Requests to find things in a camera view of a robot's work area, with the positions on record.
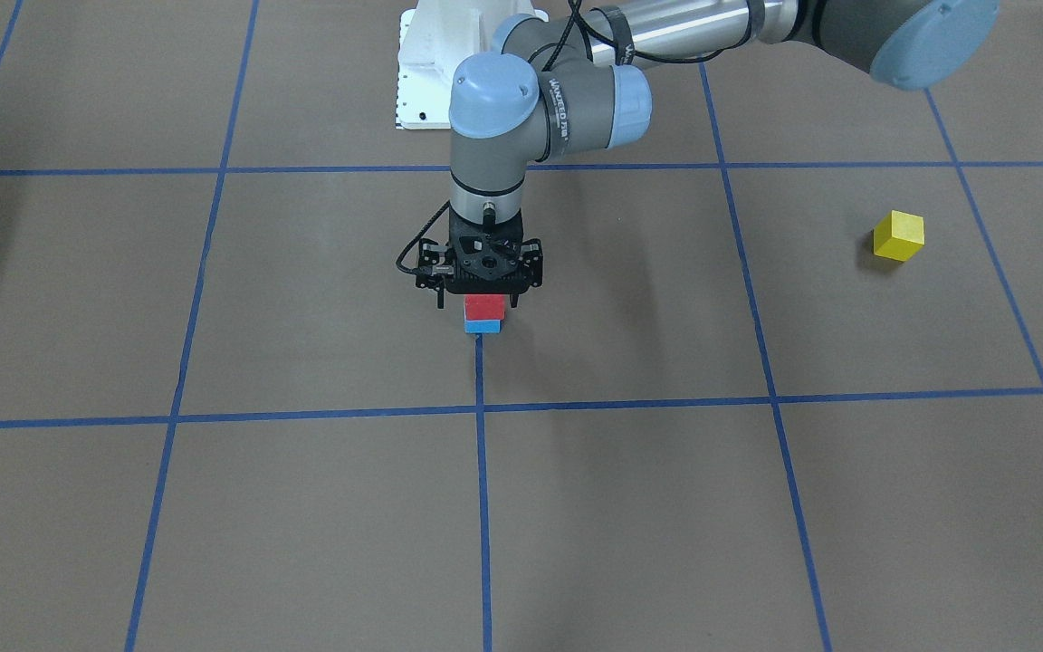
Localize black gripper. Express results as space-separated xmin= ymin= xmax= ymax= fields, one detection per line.
xmin=445 ymin=212 xmax=543 ymax=296

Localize red wooden cube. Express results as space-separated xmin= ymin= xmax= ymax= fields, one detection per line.
xmin=464 ymin=294 xmax=508 ymax=321

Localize blue wooden cube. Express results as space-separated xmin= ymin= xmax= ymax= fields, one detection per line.
xmin=464 ymin=319 xmax=503 ymax=334

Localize yellow wooden cube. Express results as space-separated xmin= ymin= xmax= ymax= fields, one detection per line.
xmin=872 ymin=210 xmax=926 ymax=263

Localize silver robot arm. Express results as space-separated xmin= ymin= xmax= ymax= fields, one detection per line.
xmin=397 ymin=1 xmax=1000 ymax=298

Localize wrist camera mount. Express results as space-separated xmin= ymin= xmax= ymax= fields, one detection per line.
xmin=395 ymin=238 xmax=453 ymax=294

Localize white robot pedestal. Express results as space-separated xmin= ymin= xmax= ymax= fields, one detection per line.
xmin=395 ymin=1 xmax=548 ymax=129

